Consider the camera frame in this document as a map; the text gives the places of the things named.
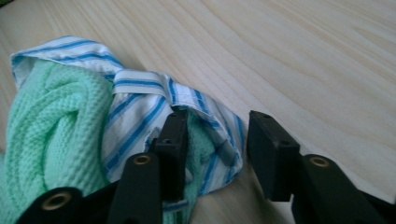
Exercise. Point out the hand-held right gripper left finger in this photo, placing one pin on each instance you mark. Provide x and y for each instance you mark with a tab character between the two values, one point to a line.
172	149

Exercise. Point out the mint green shirt striped collar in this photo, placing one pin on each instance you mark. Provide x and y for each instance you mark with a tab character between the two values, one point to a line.
59	124

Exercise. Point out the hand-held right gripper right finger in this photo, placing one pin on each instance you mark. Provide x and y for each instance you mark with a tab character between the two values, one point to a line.
271	152

